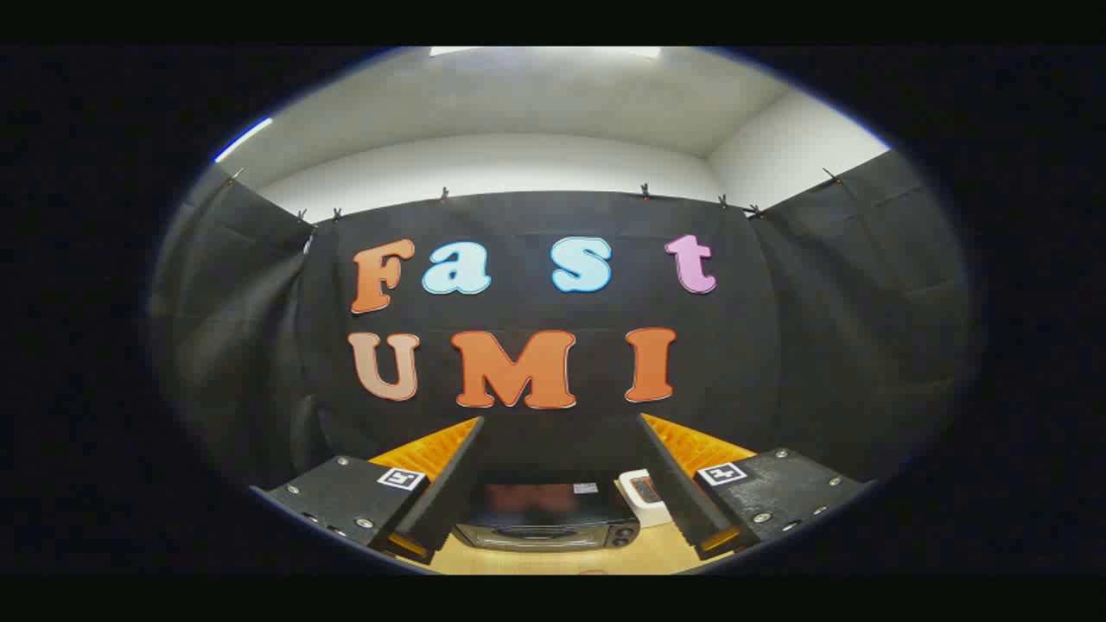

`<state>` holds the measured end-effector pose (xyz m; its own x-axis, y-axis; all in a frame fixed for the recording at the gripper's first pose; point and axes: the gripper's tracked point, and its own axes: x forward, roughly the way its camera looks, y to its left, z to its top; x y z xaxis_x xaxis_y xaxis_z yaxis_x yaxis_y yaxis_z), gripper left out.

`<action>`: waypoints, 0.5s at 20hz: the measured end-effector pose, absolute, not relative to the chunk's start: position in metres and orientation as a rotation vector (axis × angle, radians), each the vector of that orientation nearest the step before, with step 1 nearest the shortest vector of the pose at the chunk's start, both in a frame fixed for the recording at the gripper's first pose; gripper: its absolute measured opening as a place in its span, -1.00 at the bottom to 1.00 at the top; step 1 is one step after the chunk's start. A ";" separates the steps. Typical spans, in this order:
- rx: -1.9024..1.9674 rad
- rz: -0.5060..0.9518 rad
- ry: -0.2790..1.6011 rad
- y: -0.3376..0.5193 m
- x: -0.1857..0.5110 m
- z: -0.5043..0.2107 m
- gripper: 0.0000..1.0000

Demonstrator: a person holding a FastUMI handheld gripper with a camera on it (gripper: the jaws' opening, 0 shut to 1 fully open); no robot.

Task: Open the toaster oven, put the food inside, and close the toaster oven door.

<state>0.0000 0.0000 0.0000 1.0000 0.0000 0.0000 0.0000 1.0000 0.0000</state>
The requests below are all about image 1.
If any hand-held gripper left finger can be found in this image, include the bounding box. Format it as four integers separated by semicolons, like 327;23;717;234
251;416;486;565

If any black toaster oven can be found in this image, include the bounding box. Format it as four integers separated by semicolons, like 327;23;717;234
451;471;642;554

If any white slot toaster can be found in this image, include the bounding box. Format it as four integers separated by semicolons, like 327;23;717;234
615;469;673;529

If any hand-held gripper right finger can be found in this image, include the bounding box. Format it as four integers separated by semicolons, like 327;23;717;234
638;413;875;561

